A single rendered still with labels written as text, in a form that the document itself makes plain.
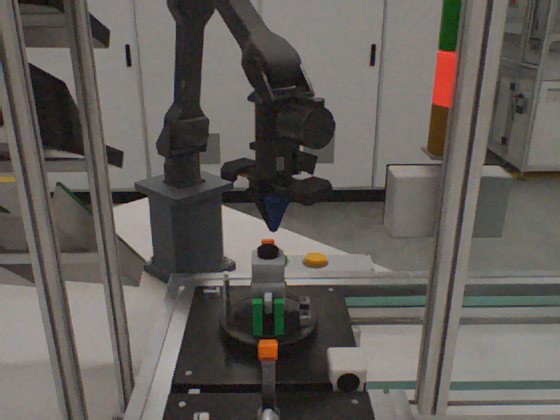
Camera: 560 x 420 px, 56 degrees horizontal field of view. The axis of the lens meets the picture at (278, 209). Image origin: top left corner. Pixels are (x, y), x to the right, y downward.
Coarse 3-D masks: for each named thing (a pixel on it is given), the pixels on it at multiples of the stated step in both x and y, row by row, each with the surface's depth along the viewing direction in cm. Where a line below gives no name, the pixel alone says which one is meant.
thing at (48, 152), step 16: (32, 80) 53; (48, 80) 55; (48, 96) 56; (64, 96) 58; (48, 112) 56; (64, 112) 59; (48, 128) 56; (64, 128) 59; (80, 128) 62; (0, 144) 58; (48, 144) 56; (64, 144) 59; (80, 144) 62; (112, 160) 71
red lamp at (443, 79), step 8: (440, 56) 51; (448, 56) 50; (440, 64) 51; (448, 64) 50; (440, 72) 51; (448, 72) 50; (440, 80) 51; (448, 80) 50; (440, 88) 51; (448, 88) 50; (432, 96) 53; (440, 96) 51; (448, 96) 51; (440, 104) 52; (448, 104) 51
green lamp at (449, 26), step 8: (448, 0) 48; (456, 0) 48; (448, 8) 49; (456, 8) 48; (448, 16) 49; (456, 16) 48; (440, 24) 50; (448, 24) 49; (456, 24) 48; (440, 32) 50; (448, 32) 49; (456, 32) 48; (440, 40) 50; (448, 40) 49; (456, 40) 49; (440, 48) 50; (448, 48) 49
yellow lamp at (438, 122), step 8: (432, 104) 53; (432, 112) 53; (440, 112) 52; (432, 120) 53; (440, 120) 52; (432, 128) 53; (440, 128) 52; (432, 136) 53; (440, 136) 52; (432, 144) 53; (440, 144) 53; (432, 152) 54; (440, 152) 53
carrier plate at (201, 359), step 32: (288, 288) 86; (320, 288) 86; (192, 320) 78; (320, 320) 78; (192, 352) 71; (224, 352) 71; (320, 352) 71; (192, 384) 65; (224, 384) 65; (256, 384) 65; (288, 384) 65; (320, 384) 65
